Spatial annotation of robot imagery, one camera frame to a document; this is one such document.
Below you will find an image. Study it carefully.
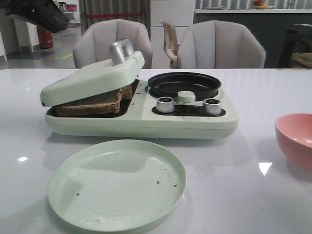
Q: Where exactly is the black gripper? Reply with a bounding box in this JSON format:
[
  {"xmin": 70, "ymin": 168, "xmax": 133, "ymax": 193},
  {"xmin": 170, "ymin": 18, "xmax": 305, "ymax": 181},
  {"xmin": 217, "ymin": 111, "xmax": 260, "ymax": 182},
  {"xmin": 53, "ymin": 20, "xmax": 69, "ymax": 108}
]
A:
[{"xmin": 0, "ymin": 0, "xmax": 69, "ymax": 33}]

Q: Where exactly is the mint green sandwich maker lid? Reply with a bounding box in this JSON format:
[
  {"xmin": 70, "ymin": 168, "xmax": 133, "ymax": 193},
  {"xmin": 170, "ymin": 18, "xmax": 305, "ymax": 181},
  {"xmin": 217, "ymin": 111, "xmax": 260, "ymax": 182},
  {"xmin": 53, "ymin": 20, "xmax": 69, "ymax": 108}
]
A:
[{"xmin": 40, "ymin": 39, "xmax": 145, "ymax": 107}]

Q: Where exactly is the bread slice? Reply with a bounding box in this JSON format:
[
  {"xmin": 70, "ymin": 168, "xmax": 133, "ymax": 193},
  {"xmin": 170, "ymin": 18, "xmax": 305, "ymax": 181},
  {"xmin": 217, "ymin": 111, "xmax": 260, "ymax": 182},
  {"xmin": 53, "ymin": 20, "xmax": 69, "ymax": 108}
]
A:
[
  {"xmin": 54, "ymin": 88, "xmax": 122, "ymax": 117},
  {"xmin": 121, "ymin": 84, "xmax": 133, "ymax": 100}
]

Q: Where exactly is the pink bowl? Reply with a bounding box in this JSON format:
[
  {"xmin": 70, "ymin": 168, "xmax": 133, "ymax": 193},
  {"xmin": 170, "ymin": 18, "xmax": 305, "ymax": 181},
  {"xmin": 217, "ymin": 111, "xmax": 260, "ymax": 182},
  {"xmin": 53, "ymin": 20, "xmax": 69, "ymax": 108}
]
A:
[{"xmin": 275, "ymin": 113, "xmax": 312, "ymax": 170}]

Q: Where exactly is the mint green breakfast maker base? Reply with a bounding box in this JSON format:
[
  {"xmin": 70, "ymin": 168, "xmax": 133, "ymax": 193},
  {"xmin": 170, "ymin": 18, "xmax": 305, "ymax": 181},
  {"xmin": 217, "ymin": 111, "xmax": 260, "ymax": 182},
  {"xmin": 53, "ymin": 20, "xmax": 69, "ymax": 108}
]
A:
[{"xmin": 45, "ymin": 79, "xmax": 239, "ymax": 139}]

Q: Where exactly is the red trash bin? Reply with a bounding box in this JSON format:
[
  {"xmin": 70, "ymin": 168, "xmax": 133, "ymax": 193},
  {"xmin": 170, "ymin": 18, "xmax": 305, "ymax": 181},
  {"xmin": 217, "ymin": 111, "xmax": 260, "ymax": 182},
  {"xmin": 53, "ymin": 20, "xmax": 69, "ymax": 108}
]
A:
[{"xmin": 37, "ymin": 26, "xmax": 53, "ymax": 49}]

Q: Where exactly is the left grey upholstered chair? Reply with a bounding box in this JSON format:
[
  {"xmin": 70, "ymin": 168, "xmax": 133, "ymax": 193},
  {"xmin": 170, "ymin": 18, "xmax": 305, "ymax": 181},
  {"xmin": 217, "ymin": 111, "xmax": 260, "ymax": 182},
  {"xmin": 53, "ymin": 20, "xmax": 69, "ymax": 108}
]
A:
[{"xmin": 73, "ymin": 19, "xmax": 153, "ymax": 69}]

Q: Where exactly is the grey upholstered chair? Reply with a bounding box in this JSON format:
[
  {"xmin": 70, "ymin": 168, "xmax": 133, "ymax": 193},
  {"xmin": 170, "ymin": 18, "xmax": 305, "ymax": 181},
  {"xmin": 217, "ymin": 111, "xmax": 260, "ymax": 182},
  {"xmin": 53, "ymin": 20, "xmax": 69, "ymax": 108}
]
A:
[
  {"xmin": 73, "ymin": 19, "xmax": 153, "ymax": 69},
  {"xmin": 177, "ymin": 20, "xmax": 266, "ymax": 69}
]

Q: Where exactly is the red barrier belt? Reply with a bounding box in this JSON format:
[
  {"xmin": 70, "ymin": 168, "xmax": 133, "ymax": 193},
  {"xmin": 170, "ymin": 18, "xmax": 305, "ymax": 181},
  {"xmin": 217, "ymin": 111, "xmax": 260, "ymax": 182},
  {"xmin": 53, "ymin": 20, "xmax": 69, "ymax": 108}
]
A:
[{"xmin": 86, "ymin": 12, "xmax": 143, "ymax": 19}]

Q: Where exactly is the beige office chair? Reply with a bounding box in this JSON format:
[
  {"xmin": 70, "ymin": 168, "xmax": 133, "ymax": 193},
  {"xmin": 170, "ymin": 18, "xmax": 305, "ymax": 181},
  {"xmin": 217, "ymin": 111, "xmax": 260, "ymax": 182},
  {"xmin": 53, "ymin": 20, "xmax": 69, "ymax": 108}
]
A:
[{"xmin": 158, "ymin": 20, "xmax": 179, "ymax": 69}]

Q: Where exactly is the white refrigerator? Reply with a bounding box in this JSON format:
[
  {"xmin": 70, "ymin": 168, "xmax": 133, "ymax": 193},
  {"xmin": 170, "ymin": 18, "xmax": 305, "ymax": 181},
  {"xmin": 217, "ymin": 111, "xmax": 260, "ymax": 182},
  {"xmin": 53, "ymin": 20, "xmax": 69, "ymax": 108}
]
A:
[{"xmin": 150, "ymin": 0, "xmax": 195, "ymax": 69}]

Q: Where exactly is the black round frying pan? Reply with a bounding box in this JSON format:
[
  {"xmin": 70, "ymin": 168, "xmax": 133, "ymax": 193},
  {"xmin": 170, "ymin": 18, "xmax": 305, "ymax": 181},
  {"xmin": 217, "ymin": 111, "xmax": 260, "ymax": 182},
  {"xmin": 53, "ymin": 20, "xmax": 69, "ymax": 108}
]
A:
[{"xmin": 148, "ymin": 72, "xmax": 221, "ymax": 101}]

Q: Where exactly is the left silver control knob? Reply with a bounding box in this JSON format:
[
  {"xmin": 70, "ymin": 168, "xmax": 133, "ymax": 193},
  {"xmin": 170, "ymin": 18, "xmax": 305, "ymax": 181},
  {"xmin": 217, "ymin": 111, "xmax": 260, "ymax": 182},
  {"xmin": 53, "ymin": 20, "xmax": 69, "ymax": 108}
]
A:
[{"xmin": 156, "ymin": 97, "xmax": 175, "ymax": 113}]

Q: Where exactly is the silver control knob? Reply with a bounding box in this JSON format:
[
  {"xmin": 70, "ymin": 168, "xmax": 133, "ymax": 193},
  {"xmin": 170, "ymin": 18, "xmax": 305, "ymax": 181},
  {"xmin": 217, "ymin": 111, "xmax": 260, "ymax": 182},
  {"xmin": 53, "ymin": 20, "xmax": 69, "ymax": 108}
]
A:
[
  {"xmin": 202, "ymin": 98, "xmax": 222, "ymax": 116},
  {"xmin": 156, "ymin": 97, "xmax": 175, "ymax": 113}
]

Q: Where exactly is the right grey upholstered chair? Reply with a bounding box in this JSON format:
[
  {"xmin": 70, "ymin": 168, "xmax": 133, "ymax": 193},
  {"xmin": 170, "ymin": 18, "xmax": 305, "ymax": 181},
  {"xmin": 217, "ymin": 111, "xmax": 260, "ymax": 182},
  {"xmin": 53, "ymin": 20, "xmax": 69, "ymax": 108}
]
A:
[{"xmin": 177, "ymin": 20, "xmax": 266, "ymax": 69}]

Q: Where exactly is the mint green round plate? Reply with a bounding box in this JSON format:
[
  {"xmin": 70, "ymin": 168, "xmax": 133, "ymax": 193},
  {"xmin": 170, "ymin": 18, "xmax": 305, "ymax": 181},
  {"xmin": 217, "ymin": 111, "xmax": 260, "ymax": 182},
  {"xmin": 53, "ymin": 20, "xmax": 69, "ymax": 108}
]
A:
[{"xmin": 48, "ymin": 139, "xmax": 187, "ymax": 233}]

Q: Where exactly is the right silver control knob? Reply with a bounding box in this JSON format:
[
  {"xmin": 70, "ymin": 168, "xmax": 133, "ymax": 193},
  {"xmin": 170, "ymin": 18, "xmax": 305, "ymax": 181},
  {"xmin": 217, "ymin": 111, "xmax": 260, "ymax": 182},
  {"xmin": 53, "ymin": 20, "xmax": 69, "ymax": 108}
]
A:
[{"xmin": 202, "ymin": 98, "xmax": 222, "ymax": 116}]

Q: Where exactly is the fruit plate on counter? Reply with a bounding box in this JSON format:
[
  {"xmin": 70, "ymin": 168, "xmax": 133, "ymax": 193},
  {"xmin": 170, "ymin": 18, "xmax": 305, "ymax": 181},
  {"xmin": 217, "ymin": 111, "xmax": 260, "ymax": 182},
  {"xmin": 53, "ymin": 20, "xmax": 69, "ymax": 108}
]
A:
[{"xmin": 252, "ymin": 0, "xmax": 274, "ymax": 10}]

